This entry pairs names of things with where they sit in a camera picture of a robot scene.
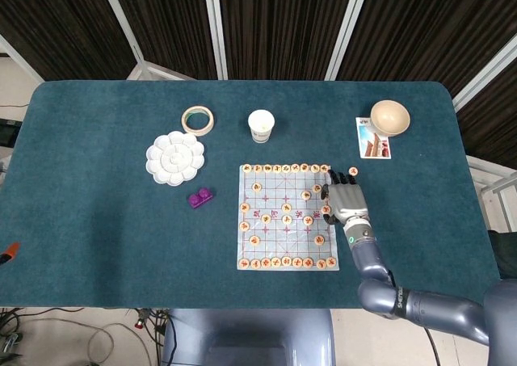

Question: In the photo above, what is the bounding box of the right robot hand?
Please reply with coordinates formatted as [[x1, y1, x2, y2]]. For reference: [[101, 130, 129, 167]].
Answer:
[[320, 169, 369, 225]]

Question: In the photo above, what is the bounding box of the black object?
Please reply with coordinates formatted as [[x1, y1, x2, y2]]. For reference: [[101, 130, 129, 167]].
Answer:
[[486, 229, 517, 280]]

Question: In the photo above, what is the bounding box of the white metal rack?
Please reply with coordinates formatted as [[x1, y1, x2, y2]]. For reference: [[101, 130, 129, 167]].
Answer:
[[466, 154, 517, 232]]

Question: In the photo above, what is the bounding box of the plastic xiangqi board sheet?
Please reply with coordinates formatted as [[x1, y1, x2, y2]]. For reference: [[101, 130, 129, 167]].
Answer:
[[236, 163, 340, 271]]

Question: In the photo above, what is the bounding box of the beige masking tape roll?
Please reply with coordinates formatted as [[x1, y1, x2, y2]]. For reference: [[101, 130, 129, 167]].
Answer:
[[180, 105, 215, 136]]

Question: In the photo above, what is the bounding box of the grey floor cable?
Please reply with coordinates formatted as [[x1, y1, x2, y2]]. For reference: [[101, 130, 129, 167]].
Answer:
[[0, 324, 120, 366]]

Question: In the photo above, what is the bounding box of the white flower paint palette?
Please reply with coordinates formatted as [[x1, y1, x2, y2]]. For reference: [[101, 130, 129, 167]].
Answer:
[[145, 130, 206, 187]]

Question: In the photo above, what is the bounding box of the black floor cable bundle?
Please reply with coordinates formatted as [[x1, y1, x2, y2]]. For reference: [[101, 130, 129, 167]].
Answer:
[[132, 308, 173, 347]]

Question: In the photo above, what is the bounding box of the blue grey robot torso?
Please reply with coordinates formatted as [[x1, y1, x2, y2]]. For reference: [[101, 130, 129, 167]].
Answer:
[[162, 308, 337, 366]]

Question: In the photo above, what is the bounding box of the purple building block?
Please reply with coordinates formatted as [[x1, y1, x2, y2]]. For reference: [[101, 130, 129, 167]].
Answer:
[[187, 187, 216, 211]]

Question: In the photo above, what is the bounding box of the white partition foot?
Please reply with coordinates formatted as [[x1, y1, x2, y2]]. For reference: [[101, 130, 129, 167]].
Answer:
[[127, 61, 199, 82]]

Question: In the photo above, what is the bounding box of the teal table cloth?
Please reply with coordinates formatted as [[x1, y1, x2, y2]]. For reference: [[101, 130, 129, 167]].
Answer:
[[0, 79, 502, 310]]

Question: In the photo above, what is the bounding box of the black device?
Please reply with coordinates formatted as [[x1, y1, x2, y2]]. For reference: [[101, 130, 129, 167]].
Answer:
[[0, 118, 20, 145]]

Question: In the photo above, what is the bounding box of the white paper cup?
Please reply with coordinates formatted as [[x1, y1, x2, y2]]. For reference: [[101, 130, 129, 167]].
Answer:
[[247, 109, 276, 144]]

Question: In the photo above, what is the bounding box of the beige bowl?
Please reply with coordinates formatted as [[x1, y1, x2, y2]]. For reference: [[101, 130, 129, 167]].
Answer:
[[370, 99, 411, 137]]

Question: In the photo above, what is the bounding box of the orange black tool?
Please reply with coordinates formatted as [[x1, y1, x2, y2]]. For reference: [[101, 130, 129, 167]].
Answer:
[[0, 242, 21, 267]]

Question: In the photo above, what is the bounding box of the white partition post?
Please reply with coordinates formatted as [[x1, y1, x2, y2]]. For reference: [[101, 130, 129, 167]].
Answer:
[[203, 0, 229, 80], [0, 33, 56, 83], [98, 0, 153, 74], [326, 0, 373, 81], [452, 32, 517, 111]]

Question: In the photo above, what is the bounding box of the picture postcard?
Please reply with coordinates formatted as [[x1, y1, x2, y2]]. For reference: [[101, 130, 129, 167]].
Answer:
[[355, 116, 393, 160]]

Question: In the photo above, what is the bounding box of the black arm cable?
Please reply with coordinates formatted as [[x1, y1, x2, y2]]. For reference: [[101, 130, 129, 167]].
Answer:
[[422, 328, 443, 366]]

